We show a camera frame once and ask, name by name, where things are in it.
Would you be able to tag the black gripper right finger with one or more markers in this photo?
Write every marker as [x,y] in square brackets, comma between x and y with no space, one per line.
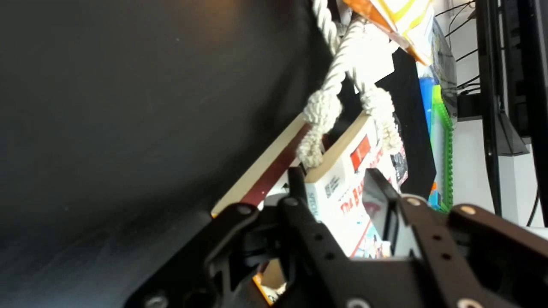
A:
[489,257]

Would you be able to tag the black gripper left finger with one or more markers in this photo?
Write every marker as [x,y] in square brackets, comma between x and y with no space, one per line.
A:
[227,257]

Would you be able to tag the book with dark red spine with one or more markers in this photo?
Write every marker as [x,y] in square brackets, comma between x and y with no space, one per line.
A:
[256,171]

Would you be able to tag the green book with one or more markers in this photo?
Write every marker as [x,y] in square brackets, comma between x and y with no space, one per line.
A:
[447,147]

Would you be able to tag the blue box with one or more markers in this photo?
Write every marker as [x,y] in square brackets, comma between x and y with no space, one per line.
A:
[426,113]

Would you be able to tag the orange and white packet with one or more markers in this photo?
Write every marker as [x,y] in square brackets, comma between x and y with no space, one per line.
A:
[399,17]

